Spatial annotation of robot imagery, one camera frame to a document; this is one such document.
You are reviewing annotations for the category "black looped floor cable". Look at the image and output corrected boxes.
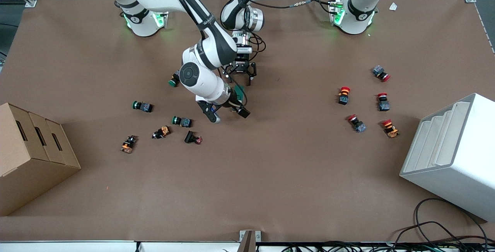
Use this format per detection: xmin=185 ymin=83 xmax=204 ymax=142
xmin=394 ymin=198 xmax=490 ymax=245

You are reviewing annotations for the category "metal table edge bracket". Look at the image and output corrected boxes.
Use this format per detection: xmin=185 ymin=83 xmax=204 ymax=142
xmin=239 ymin=230 xmax=261 ymax=252

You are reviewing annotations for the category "white table edge rail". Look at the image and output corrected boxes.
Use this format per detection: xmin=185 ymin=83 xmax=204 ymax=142
xmin=0 ymin=240 xmax=241 ymax=252

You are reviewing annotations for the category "white stepped plastic bin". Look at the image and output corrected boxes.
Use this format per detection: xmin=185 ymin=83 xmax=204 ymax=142
xmin=399 ymin=93 xmax=495 ymax=222

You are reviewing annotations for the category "black cable bundle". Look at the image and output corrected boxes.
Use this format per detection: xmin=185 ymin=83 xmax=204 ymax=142
xmin=280 ymin=240 xmax=495 ymax=252

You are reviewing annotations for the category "black button with red lens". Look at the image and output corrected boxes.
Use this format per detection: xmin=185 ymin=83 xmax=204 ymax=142
xmin=184 ymin=130 xmax=203 ymax=145

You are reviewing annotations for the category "green load switch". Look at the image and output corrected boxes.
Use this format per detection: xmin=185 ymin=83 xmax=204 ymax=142
xmin=233 ymin=85 xmax=247 ymax=105

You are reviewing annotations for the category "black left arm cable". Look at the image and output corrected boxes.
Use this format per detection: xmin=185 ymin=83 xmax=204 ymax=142
xmin=247 ymin=0 xmax=337 ymax=53

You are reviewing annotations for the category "brown paper table cover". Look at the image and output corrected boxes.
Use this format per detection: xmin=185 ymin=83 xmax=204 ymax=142
xmin=0 ymin=0 xmax=495 ymax=243

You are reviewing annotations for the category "brown cardboard box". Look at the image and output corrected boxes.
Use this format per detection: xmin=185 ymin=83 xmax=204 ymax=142
xmin=0 ymin=103 xmax=82 ymax=217

